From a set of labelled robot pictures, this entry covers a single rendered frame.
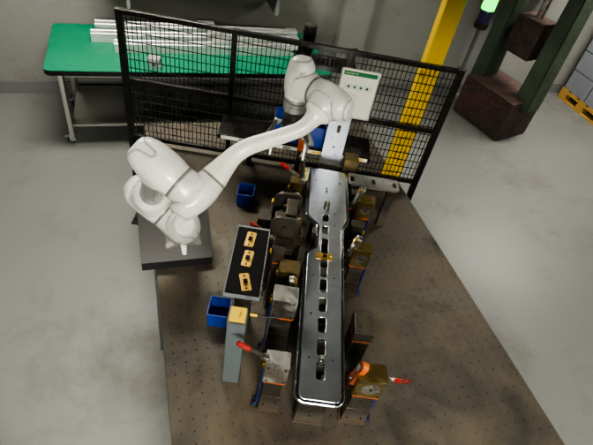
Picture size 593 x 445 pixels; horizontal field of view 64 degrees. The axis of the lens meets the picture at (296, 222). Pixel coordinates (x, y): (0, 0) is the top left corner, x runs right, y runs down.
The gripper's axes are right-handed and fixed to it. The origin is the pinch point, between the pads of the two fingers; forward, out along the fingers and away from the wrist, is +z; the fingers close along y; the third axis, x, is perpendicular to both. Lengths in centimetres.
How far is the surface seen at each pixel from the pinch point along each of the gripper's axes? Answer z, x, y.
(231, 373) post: 68, -63, -8
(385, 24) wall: 66, 352, 85
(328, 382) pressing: 46, -73, 28
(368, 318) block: 43, -44, 44
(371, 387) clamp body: 43, -74, 44
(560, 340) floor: 146, 37, 213
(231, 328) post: 34, -64, -10
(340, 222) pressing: 46, 14, 32
